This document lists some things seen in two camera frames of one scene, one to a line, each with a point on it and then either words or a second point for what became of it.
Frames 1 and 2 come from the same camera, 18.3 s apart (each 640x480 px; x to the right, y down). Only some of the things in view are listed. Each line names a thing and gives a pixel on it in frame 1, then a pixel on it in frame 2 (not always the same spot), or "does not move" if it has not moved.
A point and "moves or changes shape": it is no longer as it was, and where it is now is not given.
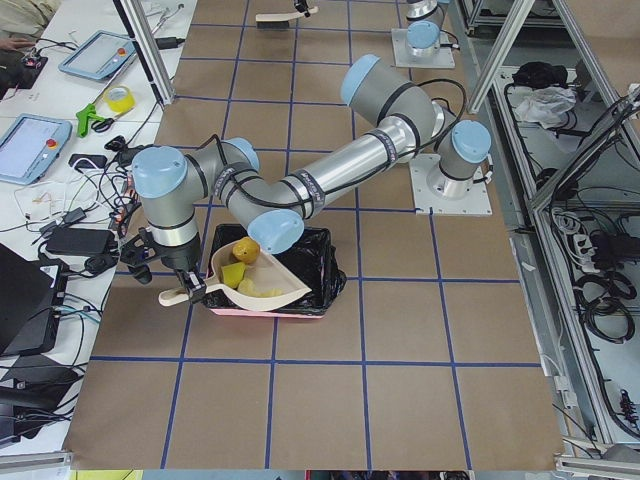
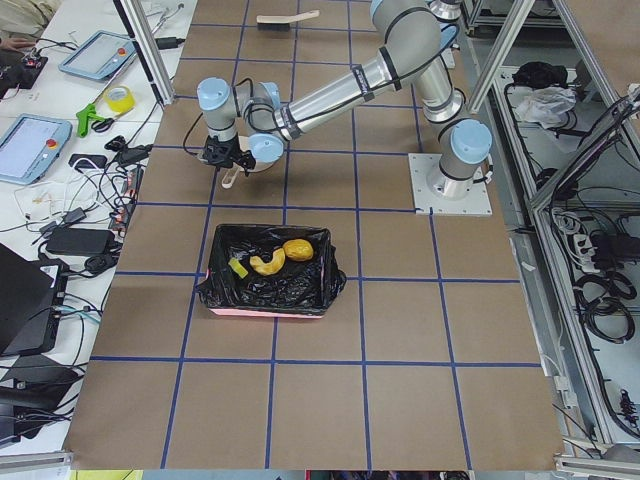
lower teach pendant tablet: x=29 y=147 does not move
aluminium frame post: x=148 y=50 does not move
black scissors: x=102 y=125 does not move
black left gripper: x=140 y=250 to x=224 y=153
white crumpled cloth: x=546 y=105 does not move
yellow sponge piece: x=232 y=273 moves or changes shape
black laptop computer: x=30 y=305 does not move
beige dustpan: x=250 y=287 moves or changes shape
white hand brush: x=280 y=20 does not move
